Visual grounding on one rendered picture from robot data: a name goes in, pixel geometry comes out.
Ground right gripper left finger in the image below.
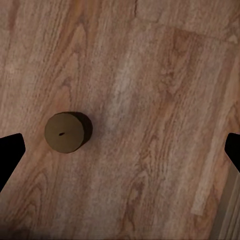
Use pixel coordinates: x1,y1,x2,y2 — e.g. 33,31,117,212
0,133,26,192

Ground pillar candle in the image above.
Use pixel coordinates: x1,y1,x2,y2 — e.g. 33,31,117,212
44,111,93,154

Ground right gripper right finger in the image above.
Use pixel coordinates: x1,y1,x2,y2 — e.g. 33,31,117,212
224,133,240,172

